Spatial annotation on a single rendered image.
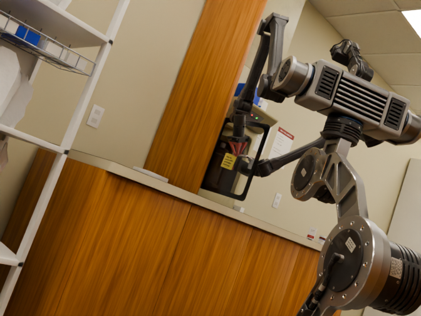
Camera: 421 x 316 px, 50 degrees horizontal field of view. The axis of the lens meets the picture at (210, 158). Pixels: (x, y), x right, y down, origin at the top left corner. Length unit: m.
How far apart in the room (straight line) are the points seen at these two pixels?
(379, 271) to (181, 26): 2.04
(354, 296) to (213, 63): 1.70
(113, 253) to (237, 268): 0.74
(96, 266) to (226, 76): 1.18
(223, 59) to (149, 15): 0.50
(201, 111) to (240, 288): 0.94
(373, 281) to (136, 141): 1.80
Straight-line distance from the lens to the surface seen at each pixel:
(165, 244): 2.01
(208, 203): 2.07
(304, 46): 3.66
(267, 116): 2.55
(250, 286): 2.48
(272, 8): 2.74
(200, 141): 2.36
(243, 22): 2.56
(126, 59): 2.60
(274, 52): 1.95
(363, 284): 1.15
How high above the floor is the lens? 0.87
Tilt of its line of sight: 7 degrees up
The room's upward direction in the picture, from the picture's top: 20 degrees clockwise
